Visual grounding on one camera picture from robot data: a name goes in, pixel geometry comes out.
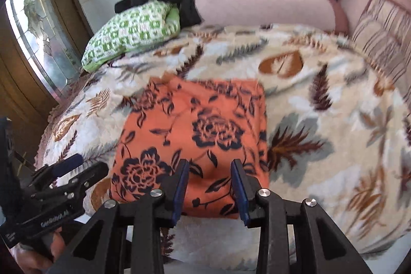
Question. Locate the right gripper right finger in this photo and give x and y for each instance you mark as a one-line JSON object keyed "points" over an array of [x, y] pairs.
{"points": [[261, 208]]}

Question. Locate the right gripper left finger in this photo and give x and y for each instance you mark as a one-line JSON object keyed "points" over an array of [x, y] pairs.
{"points": [[161, 208]]}

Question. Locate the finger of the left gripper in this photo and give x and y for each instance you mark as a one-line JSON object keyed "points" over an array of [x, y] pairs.
{"points": [[77, 187], [46, 175]]}

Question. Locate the orange black floral blouse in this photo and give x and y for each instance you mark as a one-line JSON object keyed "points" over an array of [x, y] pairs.
{"points": [[209, 123]]}

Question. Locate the left hand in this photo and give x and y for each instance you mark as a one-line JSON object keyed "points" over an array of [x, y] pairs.
{"points": [[30, 262]]}

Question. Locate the pink scalloped bed cover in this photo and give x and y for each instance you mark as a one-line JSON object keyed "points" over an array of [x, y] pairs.
{"points": [[56, 114]]}

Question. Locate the leaf pattern beige blanket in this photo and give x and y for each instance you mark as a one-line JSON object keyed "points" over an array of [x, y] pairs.
{"points": [[337, 131]]}

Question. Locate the stained glass wooden door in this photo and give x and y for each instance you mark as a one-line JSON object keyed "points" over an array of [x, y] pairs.
{"points": [[42, 42]]}

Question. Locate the green white checked pillow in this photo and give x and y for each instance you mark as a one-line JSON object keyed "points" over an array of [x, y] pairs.
{"points": [[136, 29]]}

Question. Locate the pink quilted bolster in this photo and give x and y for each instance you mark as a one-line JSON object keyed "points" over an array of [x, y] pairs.
{"points": [[326, 15]]}

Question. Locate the striped beige quilt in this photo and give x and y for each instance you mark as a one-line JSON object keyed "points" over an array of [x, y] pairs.
{"points": [[383, 34]]}

